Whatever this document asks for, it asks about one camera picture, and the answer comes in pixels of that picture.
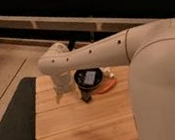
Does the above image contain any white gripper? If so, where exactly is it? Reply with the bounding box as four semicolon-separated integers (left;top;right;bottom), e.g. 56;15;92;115
51;73;79;103

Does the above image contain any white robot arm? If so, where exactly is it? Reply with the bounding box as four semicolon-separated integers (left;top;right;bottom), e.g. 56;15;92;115
38;18;175;140

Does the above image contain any black bowl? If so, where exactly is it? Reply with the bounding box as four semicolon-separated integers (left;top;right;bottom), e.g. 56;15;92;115
74;68;103;90

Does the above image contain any black rectangular block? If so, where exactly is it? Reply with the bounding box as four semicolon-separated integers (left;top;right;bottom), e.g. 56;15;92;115
81;90;92;103

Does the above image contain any light blue sponge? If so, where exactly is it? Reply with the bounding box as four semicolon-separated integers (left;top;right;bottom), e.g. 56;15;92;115
84;71;96;85

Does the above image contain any dark gray floor mat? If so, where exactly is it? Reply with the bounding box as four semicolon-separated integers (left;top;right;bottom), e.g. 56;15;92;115
0;77;36;140

